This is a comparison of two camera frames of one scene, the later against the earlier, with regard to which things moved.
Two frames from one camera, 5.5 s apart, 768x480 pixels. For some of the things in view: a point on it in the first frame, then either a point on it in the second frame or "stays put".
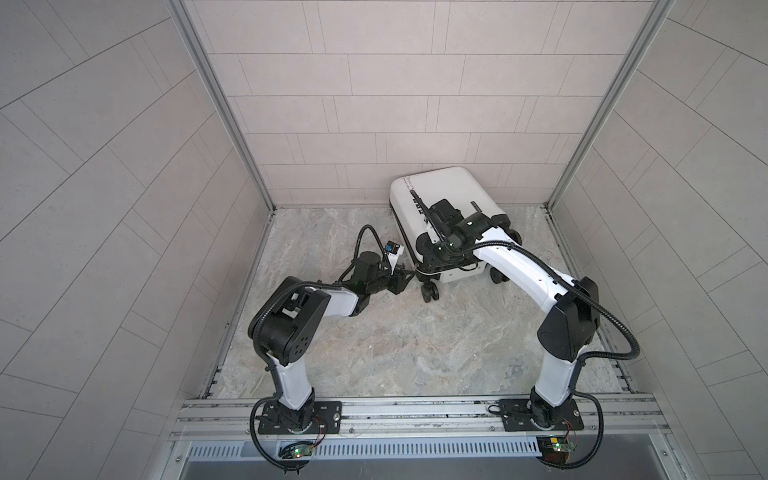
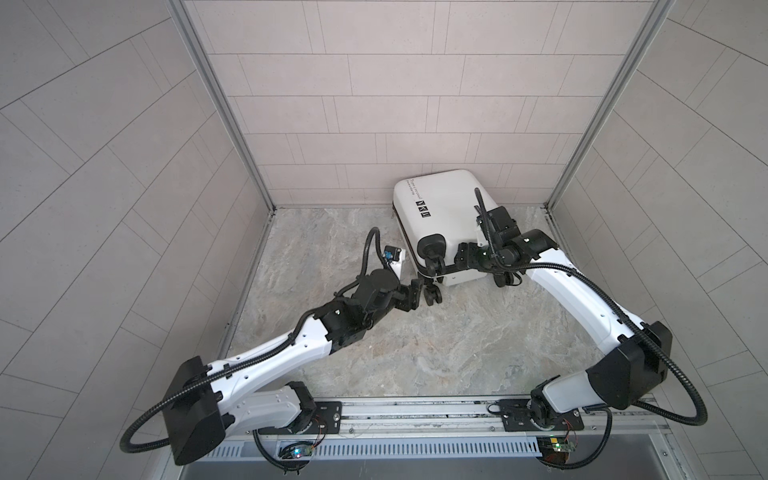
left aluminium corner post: [187, 21] stays put
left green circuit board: [296, 450] stays put
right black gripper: [429, 258] to [465, 254]
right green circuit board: [555, 449] stays put
